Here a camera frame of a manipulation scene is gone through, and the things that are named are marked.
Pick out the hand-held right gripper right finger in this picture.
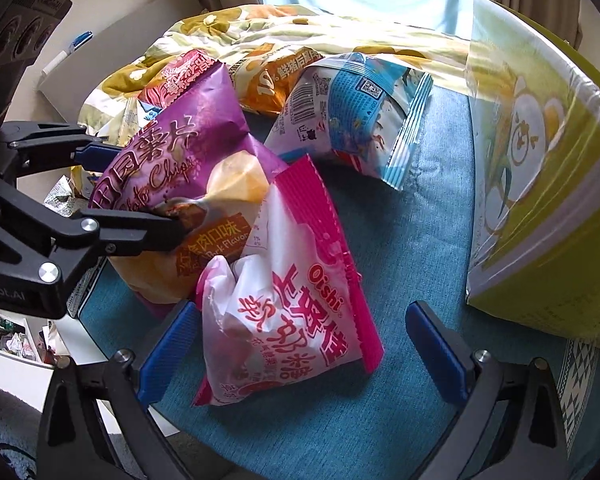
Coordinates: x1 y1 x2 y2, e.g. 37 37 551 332
405 300 573 480

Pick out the blue and white snack bag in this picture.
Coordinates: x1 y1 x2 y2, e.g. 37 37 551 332
264 52 435 192

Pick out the yellow floral blanket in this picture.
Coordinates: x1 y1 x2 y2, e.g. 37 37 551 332
70 4 473 201

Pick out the pink and white candy bag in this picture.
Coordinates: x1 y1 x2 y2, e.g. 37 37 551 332
192 155 386 408

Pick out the orange chip bag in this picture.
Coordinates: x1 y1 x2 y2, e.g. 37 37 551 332
227 40 341 117

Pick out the white cabinet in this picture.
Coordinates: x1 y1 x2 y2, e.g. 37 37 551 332
36 0 211 126

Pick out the purple potato chip bag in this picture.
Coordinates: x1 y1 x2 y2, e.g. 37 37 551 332
87 62 291 318

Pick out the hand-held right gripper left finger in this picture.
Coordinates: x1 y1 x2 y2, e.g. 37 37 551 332
36 300 203 480

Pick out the green bear print box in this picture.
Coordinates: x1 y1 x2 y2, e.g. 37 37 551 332
464 0 600 356

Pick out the red snack bag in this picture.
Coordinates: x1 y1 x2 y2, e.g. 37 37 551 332
137 50 226 113

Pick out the grey printed snack bag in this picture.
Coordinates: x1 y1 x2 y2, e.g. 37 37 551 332
44 176 88 218

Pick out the blue tablecloth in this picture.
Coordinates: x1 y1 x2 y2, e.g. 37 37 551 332
77 85 600 480

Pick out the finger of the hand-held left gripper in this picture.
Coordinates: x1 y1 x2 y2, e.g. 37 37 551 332
0 121 128 183
0 175 188 320

